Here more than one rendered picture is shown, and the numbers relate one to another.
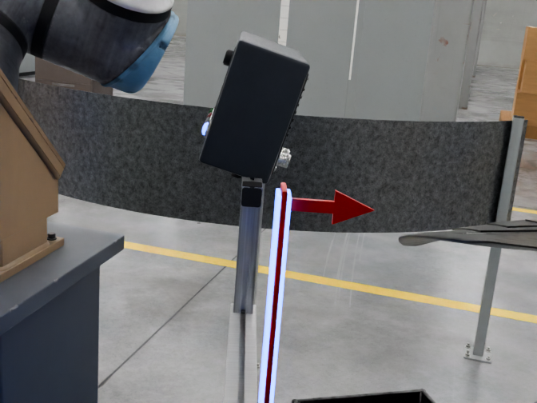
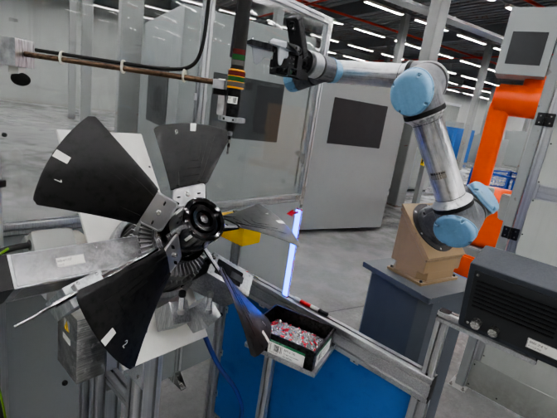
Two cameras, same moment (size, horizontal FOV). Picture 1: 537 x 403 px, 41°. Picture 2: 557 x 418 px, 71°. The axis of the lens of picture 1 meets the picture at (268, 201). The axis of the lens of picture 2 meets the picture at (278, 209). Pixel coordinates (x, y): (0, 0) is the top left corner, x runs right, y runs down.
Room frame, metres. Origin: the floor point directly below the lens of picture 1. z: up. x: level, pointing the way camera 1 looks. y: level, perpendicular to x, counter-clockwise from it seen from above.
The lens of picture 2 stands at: (1.30, -1.01, 1.51)
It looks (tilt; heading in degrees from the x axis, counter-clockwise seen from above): 14 degrees down; 133
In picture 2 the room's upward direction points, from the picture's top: 9 degrees clockwise
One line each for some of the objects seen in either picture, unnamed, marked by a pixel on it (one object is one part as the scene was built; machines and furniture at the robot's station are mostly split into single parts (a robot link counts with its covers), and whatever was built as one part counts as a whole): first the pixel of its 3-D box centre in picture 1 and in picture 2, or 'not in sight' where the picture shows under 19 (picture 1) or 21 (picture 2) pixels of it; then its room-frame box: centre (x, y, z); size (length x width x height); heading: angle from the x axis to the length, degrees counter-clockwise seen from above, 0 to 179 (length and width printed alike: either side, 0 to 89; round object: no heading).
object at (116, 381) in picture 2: not in sight; (123, 390); (0.28, -0.50, 0.56); 0.19 x 0.04 x 0.04; 2
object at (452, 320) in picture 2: (251, 177); (484, 333); (1.11, 0.03, 1.04); 0.24 x 0.03 x 0.03; 2
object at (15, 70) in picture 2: not in sight; (20, 76); (0.02, -0.72, 1.49); 0.05 x 0.04 x 0.05; 37
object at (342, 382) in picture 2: not in sight; (290, 405); (0.57, 0.01, 0.45); 0.82 x 0.02 x 0.66; 2
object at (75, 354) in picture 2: not in sight; (81, 336); (0.16, -0.60, 0.73); 0.15 x 0.09 x 0.22; 2
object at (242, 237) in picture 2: not in sight; (238, 229); (0.18, -0.01, 1.02); 0.16 x 0.10 x 0.11; 2
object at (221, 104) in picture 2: not in sight; (230, 101); (0.48, -0.36, 1.51); 0.09 x 0.07 x 0.10; 37
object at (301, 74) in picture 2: not in sight; (293, 61); (0.48, -0.15, 1.64); 0.12 x 0.08 x 0.09; 92
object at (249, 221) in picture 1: (247, 248); (436, 342); (1.00, 0.03, 0.96); 0.03 x 0.03 x 0.20; 2
